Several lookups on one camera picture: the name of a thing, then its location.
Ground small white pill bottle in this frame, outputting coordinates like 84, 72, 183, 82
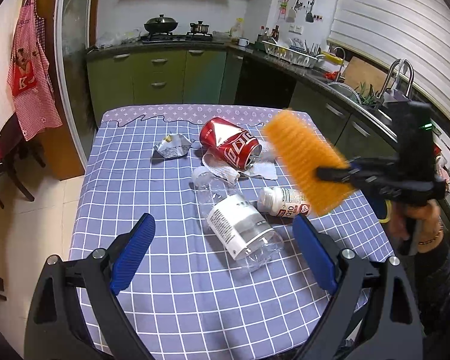
257, 186, 311, 219

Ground green kitchen cabinets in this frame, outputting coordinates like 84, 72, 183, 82
86, 42, 397, 158

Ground white enamel mug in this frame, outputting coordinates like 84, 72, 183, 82
238, 37, 249, 47

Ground blue checkered tablecloth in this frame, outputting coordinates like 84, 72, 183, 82
68, 103, 396, 360

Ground black wok with lid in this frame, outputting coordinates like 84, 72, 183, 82
144, 14, 179, 34

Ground gas stove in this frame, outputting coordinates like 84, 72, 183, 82
139, 33, 213, 43

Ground red cola can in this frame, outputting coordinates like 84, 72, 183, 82
199, 117, 263, 171

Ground chrome sink faucet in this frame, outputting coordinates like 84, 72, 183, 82
377, 58, 415, 102

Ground small steel pot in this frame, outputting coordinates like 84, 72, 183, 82
189, 20, 209, 35

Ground silver foil wrapper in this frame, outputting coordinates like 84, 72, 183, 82
153, 133, 195, 159

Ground clear plastic bottle white label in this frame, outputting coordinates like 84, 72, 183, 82
191, 166, 284, 272

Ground white tissue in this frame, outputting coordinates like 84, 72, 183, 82
202, 141, 278, 185

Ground white dish rack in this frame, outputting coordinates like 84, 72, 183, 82
262, 41, 324, 68

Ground right hand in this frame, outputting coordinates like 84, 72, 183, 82
388, 200, 444, 256

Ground right forearm black sleeve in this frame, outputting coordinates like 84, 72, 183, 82
415, 240, 450, 359

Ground wooden cutting board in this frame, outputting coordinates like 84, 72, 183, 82
343, 56, 387, 92

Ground red checkered apron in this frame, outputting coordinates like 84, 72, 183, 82
7, 0, 62, 141

